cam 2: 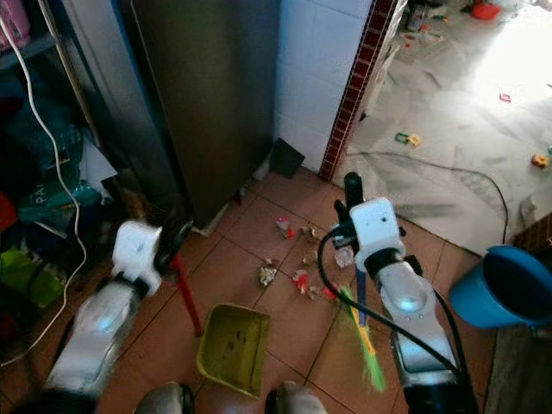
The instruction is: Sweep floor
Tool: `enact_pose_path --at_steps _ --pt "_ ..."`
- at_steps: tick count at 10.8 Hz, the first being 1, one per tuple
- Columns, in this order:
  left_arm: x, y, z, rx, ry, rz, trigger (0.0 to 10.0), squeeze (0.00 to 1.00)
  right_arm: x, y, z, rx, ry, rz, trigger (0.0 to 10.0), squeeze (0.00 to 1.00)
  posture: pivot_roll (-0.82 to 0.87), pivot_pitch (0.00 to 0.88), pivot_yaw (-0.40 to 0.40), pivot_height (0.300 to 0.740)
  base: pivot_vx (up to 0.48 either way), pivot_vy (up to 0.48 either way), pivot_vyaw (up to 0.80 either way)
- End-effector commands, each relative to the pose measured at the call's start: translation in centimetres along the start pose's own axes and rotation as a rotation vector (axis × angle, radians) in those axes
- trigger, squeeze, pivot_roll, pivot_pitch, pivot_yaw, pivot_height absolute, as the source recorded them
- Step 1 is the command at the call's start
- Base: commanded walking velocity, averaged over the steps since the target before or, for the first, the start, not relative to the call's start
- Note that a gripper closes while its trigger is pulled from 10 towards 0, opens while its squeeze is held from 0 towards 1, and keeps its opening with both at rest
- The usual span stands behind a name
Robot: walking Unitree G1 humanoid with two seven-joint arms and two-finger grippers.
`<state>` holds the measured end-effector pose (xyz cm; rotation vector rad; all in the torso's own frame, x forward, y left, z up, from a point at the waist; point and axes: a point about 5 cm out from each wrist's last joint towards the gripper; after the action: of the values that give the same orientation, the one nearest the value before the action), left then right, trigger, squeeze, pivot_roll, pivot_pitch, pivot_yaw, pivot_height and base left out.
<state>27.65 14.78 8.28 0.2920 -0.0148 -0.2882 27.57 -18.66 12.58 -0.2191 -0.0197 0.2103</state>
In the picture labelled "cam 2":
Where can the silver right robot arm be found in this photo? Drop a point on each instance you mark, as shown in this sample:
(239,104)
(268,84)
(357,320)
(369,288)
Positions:
(405,302)

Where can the grey robot leg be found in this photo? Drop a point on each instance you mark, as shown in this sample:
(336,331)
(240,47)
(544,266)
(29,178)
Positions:
(164,401)
(291,400)

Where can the white plastic wrapper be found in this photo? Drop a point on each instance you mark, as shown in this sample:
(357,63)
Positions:
(345,256)

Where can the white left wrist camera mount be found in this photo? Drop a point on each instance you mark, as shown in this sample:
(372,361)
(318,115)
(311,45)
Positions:
(136,257)

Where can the small red floor scrap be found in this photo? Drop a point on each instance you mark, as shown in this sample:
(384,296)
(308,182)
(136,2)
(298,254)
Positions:
(504,97)

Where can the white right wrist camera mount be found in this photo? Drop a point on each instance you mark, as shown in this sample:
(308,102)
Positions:
(378,231)

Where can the bright green plastic bag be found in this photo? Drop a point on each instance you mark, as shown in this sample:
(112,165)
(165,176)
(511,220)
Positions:
(28,276)

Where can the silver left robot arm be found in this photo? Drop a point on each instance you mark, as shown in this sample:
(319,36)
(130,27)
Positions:
(95,332)

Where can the red and white wrapper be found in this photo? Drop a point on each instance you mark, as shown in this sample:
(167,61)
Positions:
(300,280)
(285,227)

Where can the brown crumpled paper scrap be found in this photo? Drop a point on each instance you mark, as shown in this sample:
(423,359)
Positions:
(310,233)
(310,257)

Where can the blue metal shelf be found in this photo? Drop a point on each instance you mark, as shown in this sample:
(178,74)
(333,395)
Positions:
(19,53)

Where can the grey left robot leg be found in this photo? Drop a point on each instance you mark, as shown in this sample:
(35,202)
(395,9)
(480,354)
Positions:
(164,401)

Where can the blue plastic bucket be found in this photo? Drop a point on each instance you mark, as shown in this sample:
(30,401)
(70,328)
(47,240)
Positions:
(496,293)

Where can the pink plastic basket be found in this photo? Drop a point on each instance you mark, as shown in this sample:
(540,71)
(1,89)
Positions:
(13,21)

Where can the red plastic scrap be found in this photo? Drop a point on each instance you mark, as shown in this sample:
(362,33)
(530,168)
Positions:
(328,291)

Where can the red plastic basin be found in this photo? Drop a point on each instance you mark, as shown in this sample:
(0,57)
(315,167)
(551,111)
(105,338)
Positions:
(486,9)

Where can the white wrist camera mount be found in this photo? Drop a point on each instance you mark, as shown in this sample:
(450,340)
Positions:
(136,257)
(378,231)

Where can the teal printed bag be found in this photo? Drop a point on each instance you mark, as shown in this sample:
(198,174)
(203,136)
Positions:
(56,207)

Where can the grey right robot leg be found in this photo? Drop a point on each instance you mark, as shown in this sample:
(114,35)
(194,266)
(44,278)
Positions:
(291,400)

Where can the green and yellow toy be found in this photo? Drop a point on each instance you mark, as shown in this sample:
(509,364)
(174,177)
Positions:
(407,139)

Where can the white paper sheet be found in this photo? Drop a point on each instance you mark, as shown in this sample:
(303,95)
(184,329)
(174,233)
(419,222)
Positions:
(97,166)

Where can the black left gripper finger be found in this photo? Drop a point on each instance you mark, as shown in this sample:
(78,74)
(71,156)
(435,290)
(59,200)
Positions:
(178,237)

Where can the crumpled grey paper ball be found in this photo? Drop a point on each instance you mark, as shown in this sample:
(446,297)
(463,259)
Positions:
(266,275)

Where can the grey steel refrigerator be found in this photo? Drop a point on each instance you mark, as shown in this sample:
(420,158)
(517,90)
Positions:
(207,95)

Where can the red plastic container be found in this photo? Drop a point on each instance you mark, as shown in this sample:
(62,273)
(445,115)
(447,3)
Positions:
(7,211)

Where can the small orange toy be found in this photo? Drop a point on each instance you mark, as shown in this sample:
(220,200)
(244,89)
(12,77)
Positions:
(540,160)

